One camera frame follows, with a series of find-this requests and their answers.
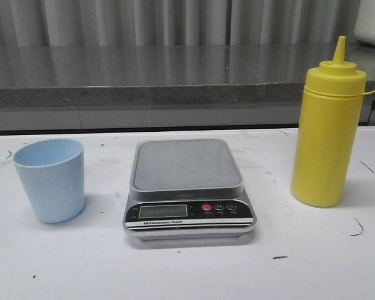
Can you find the light blue plastic cup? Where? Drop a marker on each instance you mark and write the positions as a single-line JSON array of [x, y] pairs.
[[52, 175]]

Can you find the yellow squeeze bottle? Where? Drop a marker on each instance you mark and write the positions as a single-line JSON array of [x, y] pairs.
[[332, 100]]

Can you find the silver digital kitchen scale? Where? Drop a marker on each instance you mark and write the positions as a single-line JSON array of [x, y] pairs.
[[186, 189]]

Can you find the grey stone counter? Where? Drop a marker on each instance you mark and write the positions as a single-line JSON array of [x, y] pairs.
[[154, 88]]

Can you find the white appliance on counter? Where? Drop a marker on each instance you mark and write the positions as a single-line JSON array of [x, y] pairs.
[[364, 30]]

